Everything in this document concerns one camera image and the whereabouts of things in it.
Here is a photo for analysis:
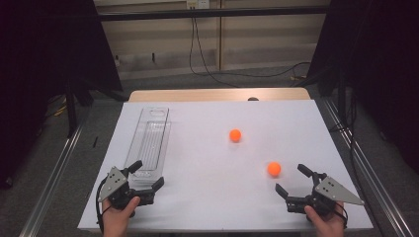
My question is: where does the black curtain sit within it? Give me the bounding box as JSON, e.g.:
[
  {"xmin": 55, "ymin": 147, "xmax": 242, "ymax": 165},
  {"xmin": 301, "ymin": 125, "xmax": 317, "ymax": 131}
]
[
  {"xmin": 0, "ymin": 0, "xmax": 124, "ymax": 191},
  {"xmin": 305, "ymin": 0, "xmax": 419, "ymax": 176}
]

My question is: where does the aluminium floor rail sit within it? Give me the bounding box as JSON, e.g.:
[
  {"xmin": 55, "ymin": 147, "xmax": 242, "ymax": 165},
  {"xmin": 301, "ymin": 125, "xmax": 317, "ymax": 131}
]
[
  {"xmin": 18, "ymin": 105, "xmax": 92, "ymax": 237},
  {"xmin": 320, "ymin": 98, "xmax": 414, "ymax": 237}
]

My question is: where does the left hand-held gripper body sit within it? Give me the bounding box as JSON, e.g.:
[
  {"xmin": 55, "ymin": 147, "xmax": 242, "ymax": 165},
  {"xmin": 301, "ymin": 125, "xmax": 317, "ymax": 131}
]
[{"xmin": 97, "ymin": 166, "xmax": 156, "ymax": 211}]

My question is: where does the person's right hand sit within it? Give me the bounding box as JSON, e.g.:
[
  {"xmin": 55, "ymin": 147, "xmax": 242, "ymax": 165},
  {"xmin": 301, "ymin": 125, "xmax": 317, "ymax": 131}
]
[{"xmin": 303, "ymin": 200, "xmax": 347, "ymax": 237}]

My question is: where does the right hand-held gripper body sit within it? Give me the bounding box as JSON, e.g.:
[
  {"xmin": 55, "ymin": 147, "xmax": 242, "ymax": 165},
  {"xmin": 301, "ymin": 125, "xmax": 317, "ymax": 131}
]
[{"xmin": 286, "ymin": 176, "xmax": 366, "ymax": 217}]

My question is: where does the yellow floor cable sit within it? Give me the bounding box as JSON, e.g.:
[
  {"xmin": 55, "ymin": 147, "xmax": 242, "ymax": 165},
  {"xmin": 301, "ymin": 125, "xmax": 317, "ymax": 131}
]
[{"xmin": 52, "ymin": 104, "xmax": 68, "ymax": 118}]

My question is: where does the person's left hand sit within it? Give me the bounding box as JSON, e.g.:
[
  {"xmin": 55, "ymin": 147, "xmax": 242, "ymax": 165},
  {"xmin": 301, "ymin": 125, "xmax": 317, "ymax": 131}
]
[{"xmin": 102, "ymin": 196, "xmax": 141, "ymax": 237}]

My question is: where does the clear plastic bin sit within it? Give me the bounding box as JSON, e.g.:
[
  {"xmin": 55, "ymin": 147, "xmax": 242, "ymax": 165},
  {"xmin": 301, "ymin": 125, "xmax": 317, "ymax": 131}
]
[{"xmin": 123, "ymin": 106, "xmax": 172, "ymax": 190}]

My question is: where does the black metal stand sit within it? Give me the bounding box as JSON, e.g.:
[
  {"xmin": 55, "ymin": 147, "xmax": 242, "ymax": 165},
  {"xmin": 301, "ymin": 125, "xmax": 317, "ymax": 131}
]
[
  {"xmin": 63, "ymin": 78, "xmax": 97, "ymax": 139},
  {"xmin": 335, "ymin": 72, "xmax": 350, "ymax": 129}
]

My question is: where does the white table board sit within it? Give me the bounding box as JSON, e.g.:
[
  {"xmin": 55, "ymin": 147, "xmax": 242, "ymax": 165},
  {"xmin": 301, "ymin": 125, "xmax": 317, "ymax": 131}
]
[{"xmin": 77, "ymin": 99, "xmax": 375, "ymax": 233}]

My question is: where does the black horizontal bar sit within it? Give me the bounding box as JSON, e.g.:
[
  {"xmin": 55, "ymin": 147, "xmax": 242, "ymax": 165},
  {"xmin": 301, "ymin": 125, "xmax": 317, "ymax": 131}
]
[{"xmin": 97, "ymin": 5, "xmax": 330, "ymax": 23}]

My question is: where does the black hanging cable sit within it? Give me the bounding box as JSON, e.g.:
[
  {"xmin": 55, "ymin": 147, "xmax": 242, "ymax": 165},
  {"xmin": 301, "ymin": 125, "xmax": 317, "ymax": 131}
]
[
  {"xmin": 193, "ymin": 17, "xmax": 241, "ymax": 89},
  {"xmin": 189, "ymin": 17, "xmax": 312, "ymax": 79}
]

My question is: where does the white wall socket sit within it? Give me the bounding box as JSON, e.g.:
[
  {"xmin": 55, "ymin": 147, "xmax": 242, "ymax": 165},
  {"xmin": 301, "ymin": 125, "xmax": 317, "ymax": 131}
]
[{"xmin": 186, "ymin": 0, "xmax": 210, "ymax": 10}]

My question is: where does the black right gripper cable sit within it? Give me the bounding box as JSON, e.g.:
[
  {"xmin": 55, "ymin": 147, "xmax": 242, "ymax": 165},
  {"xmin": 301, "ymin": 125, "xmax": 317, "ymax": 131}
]
[{"xmin": 333, "ymin": 201, "xmax": 349, "ymax": 230}]

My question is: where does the orange ball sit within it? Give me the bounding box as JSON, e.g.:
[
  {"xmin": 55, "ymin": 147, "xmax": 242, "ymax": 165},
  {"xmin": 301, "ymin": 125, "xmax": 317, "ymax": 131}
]
[
  {"xmin": 267, "ymin": 161, "xmax": 283, "ymax": 177},
  {"xmin": 228, "ymin": 128, "xmax": 243, "ymax": 143}
]

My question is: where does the wooden table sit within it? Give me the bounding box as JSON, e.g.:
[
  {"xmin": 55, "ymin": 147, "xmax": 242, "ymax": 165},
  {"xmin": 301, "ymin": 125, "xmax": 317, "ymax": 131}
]
[{"xmin": 127, "ymin": 87, "xmax": 312, "ymax": 103}]

